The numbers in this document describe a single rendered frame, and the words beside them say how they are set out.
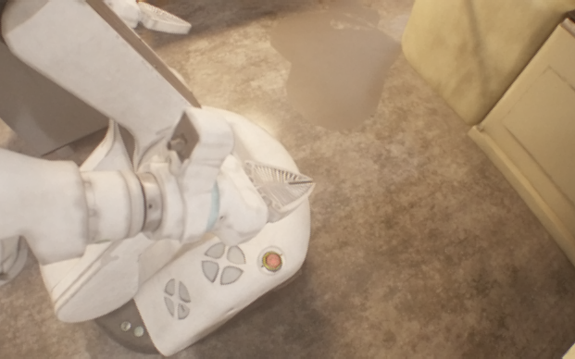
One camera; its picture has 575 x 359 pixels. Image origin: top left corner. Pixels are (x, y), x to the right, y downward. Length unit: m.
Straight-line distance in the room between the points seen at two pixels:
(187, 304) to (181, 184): 0.48
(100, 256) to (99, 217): 0.39
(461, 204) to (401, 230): 0.29
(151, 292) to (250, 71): 1.07
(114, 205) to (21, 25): 0.20
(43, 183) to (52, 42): 0.17
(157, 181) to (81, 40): 0.17
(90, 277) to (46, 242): 0.43
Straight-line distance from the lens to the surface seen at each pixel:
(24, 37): 0.36
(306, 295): 1.00
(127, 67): 0.39
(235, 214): 0.30
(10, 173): 0.23
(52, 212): 0.22
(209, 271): 0.66
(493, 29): 1.38
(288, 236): 0.67
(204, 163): 0.24
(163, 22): 0.67
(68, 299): 0.72
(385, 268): 1.07
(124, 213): 0.25
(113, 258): 0.62
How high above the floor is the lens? 0.98
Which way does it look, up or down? 62 degrees down
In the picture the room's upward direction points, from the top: 5 degrees clockwise
